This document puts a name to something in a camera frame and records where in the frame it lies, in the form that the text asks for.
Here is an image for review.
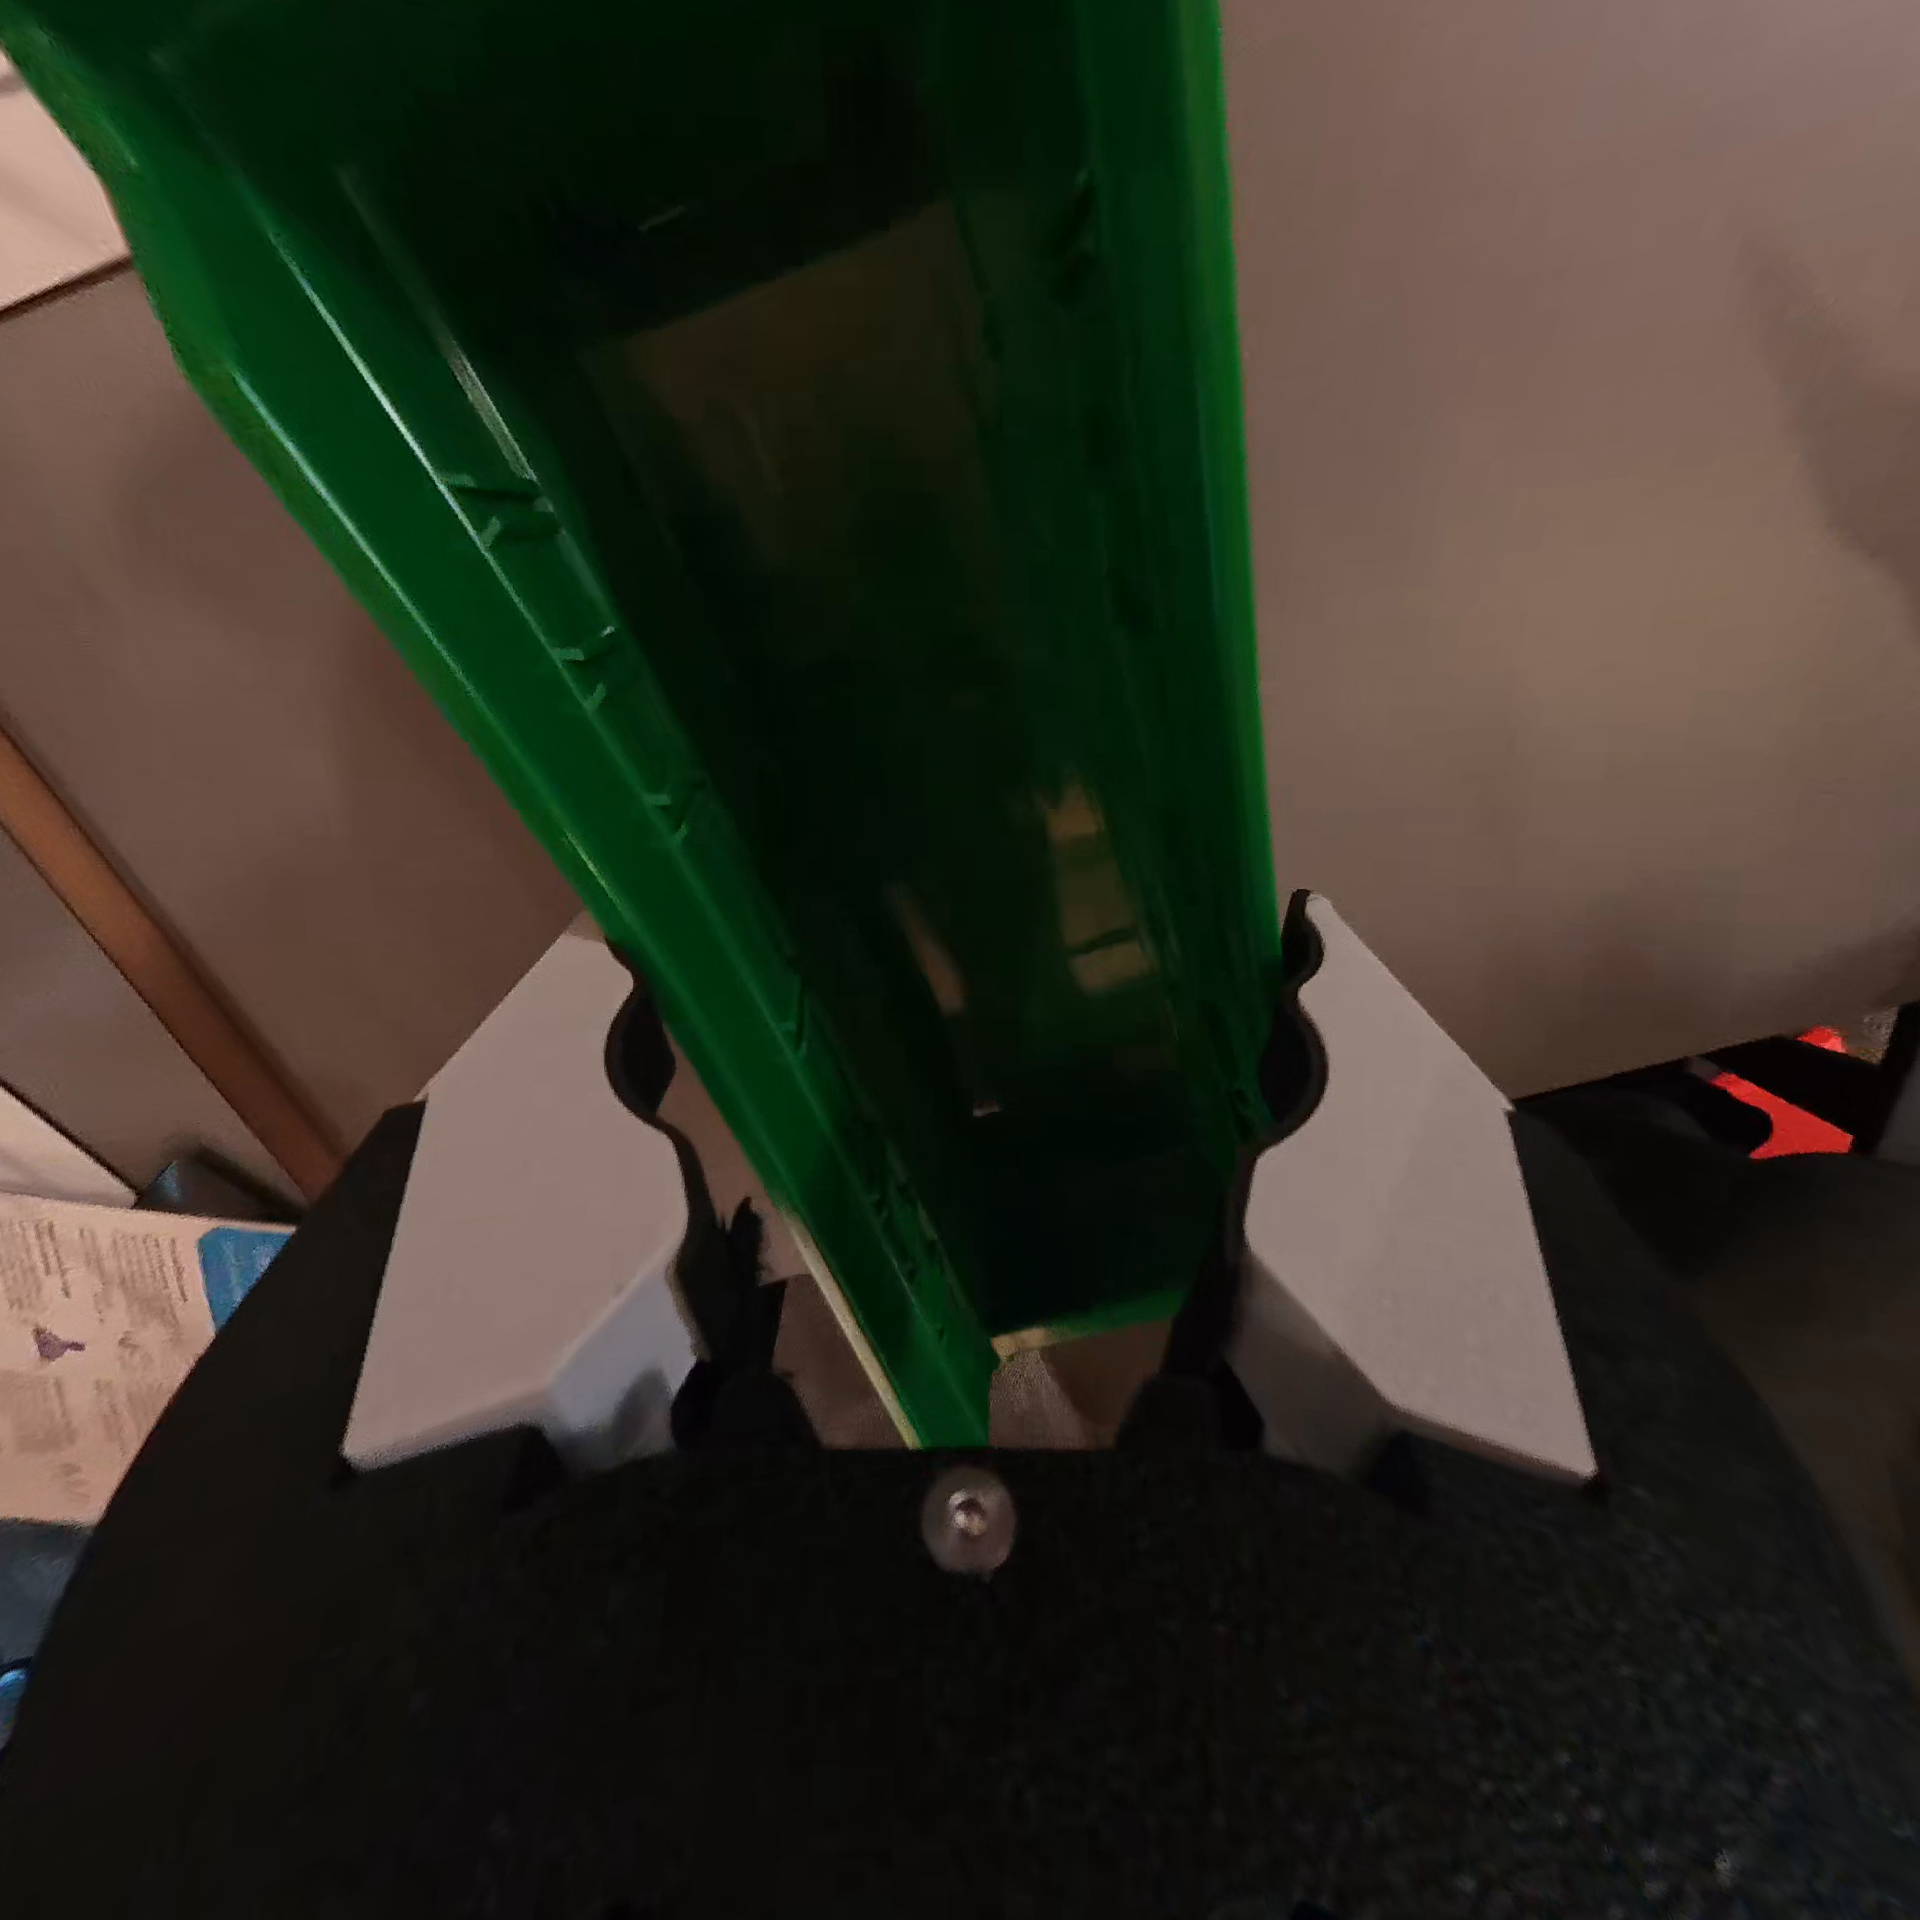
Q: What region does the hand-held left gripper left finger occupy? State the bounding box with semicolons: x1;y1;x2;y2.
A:
343;915;782;1472

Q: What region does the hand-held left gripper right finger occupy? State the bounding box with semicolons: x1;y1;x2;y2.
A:
1185;889;1601;1487

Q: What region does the green plastic bin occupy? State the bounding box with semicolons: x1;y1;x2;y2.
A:
0;0;1291;1449

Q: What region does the printed paper sheet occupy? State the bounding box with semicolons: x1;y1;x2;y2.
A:
0;1190;295;1526

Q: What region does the red black object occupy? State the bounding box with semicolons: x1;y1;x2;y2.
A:
1687;1023;1870;1160

